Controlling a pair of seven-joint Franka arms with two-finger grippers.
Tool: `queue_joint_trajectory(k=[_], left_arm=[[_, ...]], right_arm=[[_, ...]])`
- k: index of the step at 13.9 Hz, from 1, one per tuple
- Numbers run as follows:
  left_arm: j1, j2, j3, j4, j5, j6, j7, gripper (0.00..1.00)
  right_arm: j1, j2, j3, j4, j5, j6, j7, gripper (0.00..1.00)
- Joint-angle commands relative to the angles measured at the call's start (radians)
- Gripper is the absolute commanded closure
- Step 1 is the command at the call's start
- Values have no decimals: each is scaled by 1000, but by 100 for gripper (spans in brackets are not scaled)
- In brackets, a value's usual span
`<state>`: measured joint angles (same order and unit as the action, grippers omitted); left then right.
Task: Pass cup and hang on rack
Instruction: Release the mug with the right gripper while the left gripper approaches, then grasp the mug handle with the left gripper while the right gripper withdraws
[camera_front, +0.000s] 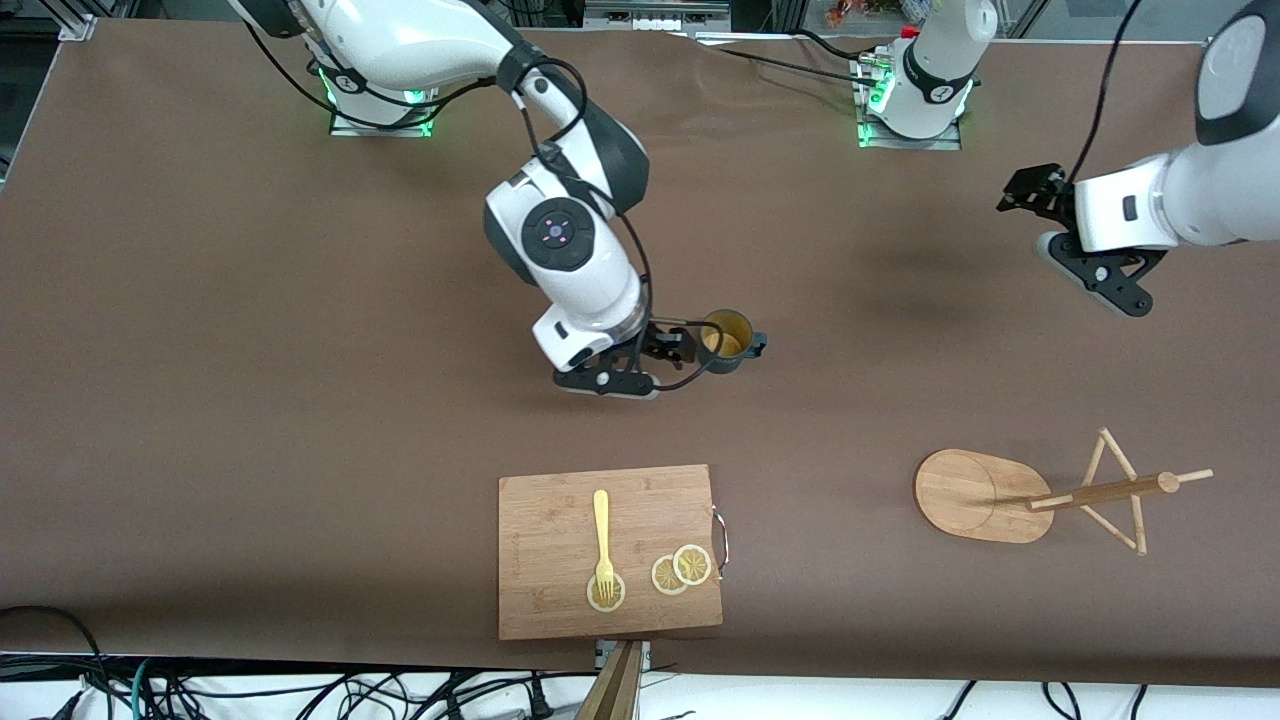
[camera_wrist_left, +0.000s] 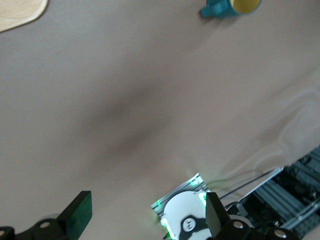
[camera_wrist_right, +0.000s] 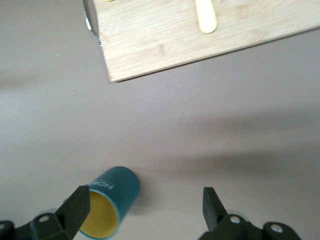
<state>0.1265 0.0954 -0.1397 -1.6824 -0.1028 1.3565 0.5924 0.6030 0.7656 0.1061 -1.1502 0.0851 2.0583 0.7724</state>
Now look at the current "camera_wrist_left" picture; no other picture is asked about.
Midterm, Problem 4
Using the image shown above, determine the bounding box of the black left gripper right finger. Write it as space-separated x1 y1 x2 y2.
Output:
204 191 303 240

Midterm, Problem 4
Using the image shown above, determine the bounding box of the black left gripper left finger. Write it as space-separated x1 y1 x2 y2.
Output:
0 190 93 240

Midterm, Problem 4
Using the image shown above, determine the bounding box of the teal mug with yellow inside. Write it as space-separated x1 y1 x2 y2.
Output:
199 0 263 20

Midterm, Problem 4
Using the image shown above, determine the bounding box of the wooden cup rack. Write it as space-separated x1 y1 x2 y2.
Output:
0 0 49 33

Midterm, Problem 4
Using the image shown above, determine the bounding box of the brown table cloth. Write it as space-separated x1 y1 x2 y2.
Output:
0 0 320 240

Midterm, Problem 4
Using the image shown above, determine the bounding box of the black cable on cloth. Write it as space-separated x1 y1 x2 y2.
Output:
219 172 278 201

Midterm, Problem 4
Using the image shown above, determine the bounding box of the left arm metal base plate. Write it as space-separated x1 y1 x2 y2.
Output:
150 171 210 226

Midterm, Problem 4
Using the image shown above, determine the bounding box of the aluminium extrusion frame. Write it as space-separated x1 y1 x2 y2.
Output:
224 146 320 240

